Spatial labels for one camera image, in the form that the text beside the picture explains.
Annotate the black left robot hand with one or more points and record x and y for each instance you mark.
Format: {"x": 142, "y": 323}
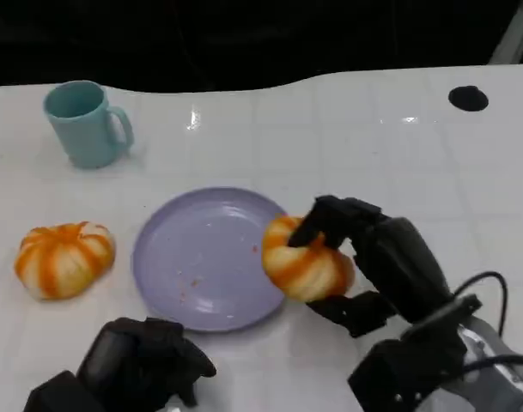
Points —
{"x": 136, "y": 365}

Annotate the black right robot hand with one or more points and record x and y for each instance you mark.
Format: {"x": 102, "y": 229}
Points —
{"x": 394, "y": 257}

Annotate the orange white toy bread roll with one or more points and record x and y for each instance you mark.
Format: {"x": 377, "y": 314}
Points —
{"x": 308, "y": 270}
{"x": 63, "y": 262}

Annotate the lilac plate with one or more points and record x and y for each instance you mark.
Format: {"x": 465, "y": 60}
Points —
{"x": 209, "y": 262}

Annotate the black round table grommet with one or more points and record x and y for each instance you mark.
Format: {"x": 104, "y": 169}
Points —
{"x": 468, "y": 98}

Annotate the pale green mug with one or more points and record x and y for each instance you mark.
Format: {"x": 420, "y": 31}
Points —
{"x": 85, "y": 133}

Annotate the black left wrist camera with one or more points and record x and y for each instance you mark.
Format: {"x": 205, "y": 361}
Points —
{"x": 57, "y": 397}

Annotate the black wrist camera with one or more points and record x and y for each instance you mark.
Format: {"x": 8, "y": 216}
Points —
{"x": 398, "y": 369}
{"x": 57, "y": 397}

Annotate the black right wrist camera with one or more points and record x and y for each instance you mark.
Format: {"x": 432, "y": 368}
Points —
{"x": 398, "y": 369}

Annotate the grey metal frame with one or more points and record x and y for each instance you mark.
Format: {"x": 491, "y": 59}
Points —
{"x": 516, "y": 38}

